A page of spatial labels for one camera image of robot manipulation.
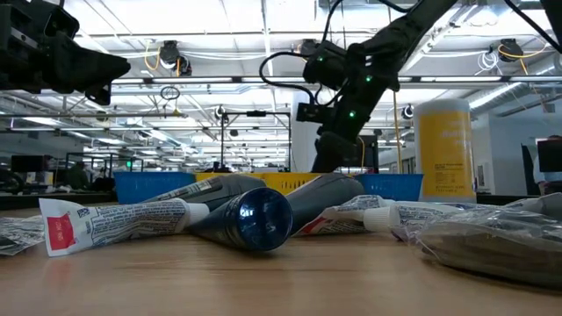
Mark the yellow plastic basket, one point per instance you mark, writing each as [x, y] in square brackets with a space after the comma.
[206, 176]
[285, 182]

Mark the large blue plastic basket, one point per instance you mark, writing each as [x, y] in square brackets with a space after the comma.
[149, 186]

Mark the dark tube blue cap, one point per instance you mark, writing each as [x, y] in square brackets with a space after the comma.
[263, 219]

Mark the grey tube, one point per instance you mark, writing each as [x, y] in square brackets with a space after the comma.
[228, 186]
[325, 193]

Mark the black monitor on stand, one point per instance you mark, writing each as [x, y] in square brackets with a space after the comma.
[369, 153]

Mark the white toothpaste tube red label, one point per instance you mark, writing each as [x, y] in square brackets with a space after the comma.
[131, 219]

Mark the small blue plastic basket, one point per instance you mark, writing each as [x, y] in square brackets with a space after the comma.
[391, 186]

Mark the person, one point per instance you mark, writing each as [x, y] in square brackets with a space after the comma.
[546, 180]
[102, 181]
[79, 175]

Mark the black metal frame rig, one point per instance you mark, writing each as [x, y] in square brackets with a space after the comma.
[222, 140]

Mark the black overhead rail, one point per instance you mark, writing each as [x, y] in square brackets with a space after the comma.
[219, 80]

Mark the yellow white wipes canister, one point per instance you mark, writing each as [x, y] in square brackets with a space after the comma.
[445, 149]

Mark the clear plastic bag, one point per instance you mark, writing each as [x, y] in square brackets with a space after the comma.
[492, 246]
[17, 234]

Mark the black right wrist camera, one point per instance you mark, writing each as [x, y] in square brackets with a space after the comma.
[311, 113]

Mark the white pillar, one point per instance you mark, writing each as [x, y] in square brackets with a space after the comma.
[303, 145]

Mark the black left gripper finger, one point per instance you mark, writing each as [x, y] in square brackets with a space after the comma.
[101, 95]
[83, 66]

